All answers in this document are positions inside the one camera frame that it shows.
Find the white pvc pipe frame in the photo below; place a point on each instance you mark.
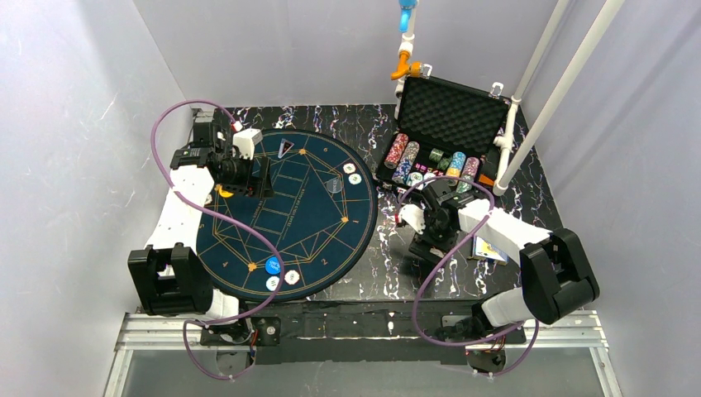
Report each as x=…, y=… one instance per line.
x=540, y=90

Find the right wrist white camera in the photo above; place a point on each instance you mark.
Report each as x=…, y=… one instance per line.
x=413, y=216

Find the light blue poker chip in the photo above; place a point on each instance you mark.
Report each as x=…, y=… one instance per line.
x=273, y=283

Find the purple chip row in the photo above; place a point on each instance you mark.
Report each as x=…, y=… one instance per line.
x=468, y=174

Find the light blue chip row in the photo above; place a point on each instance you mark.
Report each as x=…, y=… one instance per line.
x=456, y=165

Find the black poker chip case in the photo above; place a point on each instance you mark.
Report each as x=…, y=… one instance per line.
x=440, y=114

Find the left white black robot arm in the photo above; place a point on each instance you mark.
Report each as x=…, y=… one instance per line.
x=169, y=276

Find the round dark blue poker mat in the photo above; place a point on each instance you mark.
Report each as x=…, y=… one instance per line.
x=321, y=236

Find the red white poker chip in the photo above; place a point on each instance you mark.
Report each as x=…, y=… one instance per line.
x=292, y=277

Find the aluminium rail front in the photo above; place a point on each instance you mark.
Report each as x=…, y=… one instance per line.
x=581, y=329

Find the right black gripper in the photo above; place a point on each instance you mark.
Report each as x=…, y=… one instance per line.
x=426, y=247

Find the playing card deck box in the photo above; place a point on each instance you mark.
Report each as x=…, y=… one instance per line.
x=483, y=250

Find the clear dealer button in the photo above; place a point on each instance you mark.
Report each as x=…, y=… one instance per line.
x=334, y=186

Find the green chip row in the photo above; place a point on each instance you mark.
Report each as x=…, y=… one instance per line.
x=440, y=159

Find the orange pipe clamp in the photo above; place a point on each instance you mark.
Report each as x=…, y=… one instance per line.
x=406, y=68

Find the yellow big blind button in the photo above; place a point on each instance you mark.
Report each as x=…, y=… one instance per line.
x=223, y=193

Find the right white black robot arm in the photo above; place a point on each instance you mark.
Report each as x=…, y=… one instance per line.
x=555, y=273

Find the blue small blind button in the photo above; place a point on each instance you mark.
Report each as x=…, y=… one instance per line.
x=272, y=266

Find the red white chip row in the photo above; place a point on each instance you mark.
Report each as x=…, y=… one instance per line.
x=396, y=150

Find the loose light blue chips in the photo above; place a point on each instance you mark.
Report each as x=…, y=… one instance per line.
x=416, y=177

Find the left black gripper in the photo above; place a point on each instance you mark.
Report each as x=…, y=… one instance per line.
x=255, y=179

